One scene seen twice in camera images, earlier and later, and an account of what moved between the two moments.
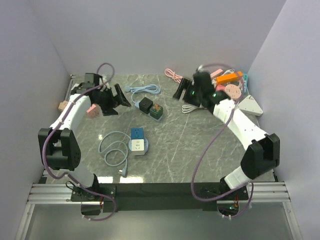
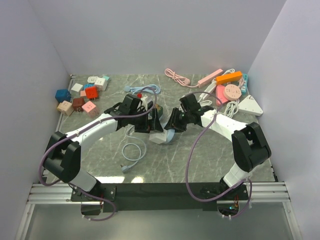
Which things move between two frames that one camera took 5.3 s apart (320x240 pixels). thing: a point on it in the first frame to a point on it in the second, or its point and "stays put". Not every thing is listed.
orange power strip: x=228 y=77 stays put
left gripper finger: x=109 y=111 to x=142 y=128
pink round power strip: x=233 y=91 stays put
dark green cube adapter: x=156 y=111 stays put
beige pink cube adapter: x=62 y=105 stays put
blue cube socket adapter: x=137 y=133 to x=61 y=95
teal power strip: x=245 y=80 stays put
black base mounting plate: x=160 y=197 stays put
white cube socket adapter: x=137 y=147 to x=158 y=137
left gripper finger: x=121 y=99 to x=156 y=124
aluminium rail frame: x=265 y=192 stays put
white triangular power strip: x=250 y=105 stays put
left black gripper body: x=106 y=99 to x=139 y=120
